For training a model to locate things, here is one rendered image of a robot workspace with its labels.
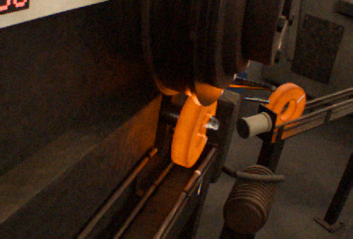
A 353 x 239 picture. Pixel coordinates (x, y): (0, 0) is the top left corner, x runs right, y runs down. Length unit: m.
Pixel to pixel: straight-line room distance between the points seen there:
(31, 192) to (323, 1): 3.10
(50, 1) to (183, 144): 0.39
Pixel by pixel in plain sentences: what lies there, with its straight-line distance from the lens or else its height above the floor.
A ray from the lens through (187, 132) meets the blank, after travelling 0.73.
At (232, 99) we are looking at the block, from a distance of 0.99.
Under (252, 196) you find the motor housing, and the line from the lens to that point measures 1.14.
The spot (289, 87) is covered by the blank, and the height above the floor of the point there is 0.78.
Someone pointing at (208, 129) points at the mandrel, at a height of 0.82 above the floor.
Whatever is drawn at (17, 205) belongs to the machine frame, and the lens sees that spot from 0.47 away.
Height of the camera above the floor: 1.17
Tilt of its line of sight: 24 degrees down
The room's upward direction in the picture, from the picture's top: 11 degrees clockwise
